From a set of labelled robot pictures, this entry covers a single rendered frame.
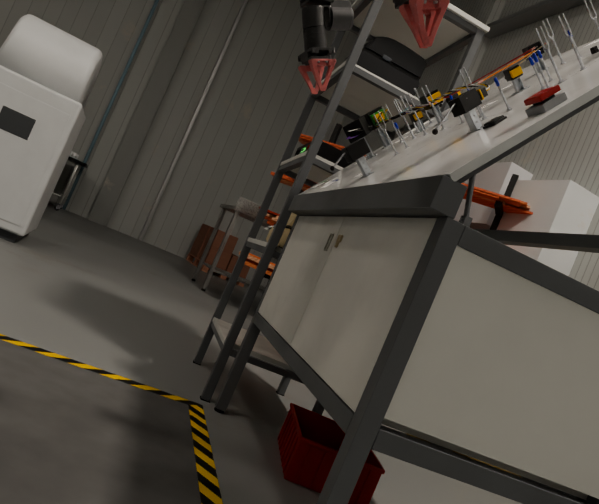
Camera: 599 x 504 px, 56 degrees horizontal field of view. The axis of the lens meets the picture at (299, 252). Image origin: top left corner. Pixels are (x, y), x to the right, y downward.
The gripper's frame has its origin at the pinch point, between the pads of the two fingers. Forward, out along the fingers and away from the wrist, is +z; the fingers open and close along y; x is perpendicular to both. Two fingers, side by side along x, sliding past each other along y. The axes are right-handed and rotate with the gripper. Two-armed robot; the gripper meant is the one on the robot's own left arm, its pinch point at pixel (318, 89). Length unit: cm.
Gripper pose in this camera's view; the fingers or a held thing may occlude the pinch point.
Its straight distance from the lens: 148.6
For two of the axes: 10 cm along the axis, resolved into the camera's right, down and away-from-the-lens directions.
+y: -3.3, -1.1, 9.4
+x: -9.4, 1.2, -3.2
